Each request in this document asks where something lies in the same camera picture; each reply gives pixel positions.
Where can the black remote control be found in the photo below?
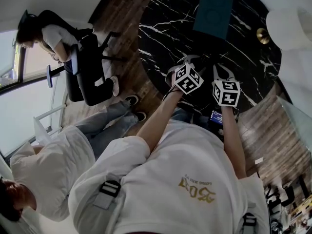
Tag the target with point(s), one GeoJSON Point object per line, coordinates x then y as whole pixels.
{"type": "Point", "coordinates": [204, 58]}

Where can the person's blue jeans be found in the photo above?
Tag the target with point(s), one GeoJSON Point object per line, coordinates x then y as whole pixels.
{"type": "Point", "coordinates": [186, 117]}

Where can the phone with lit screen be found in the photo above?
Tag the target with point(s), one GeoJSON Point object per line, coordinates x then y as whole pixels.
{"type": "Point", "coordinates": [217, 117]}

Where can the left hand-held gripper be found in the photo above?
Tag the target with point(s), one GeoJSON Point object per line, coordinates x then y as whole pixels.
{"type": "Point", "coordinates": [189, 79]}

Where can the white paper scrap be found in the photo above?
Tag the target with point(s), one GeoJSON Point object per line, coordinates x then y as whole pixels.
{"type": "Point", "coordinates": [259, 161]}

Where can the person's left forearm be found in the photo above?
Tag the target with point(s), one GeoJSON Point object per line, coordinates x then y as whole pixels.
{"type": "Point", "coordinates": [158, 123]}

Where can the black marble round table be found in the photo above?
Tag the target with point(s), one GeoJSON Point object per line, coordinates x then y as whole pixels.
{"type": "Point", "coordinates": [170, 28]}

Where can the person's white t-shirt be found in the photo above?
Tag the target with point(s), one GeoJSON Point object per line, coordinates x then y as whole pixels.
{"type": "Point", "coordinates": [182, 160]}

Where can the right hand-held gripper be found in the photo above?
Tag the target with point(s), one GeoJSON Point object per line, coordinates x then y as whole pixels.
{"type": "Point", "coordinates": [226, 94]}

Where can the window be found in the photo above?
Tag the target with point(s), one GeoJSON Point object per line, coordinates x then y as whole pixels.
{"type": "Point", "coordinates": [14, 101]}

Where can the glass panel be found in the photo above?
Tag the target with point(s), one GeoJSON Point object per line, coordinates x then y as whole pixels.
{"type": "Point", "coordinates": [297, 118]}

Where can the person's right forearm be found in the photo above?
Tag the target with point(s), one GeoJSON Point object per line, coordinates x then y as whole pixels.
{"type": "Point", "coordinates": [232, 145]}

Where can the white railing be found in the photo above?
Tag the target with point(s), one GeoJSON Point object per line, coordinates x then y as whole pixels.
{"type": "Point", "coordinates": [48, 113]}

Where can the person's left hand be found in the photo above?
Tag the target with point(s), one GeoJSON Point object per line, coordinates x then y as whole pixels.
{"type": "Point", "coordinates": [171, 80]}

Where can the dark teal rectangular mat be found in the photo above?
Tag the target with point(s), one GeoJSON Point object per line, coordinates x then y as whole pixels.
{"type": "Point", "coordinates": [213, 13]}

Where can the white lamp shade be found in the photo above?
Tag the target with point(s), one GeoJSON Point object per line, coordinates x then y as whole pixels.
{"type": "Point", "coordinates": [287, 30]}

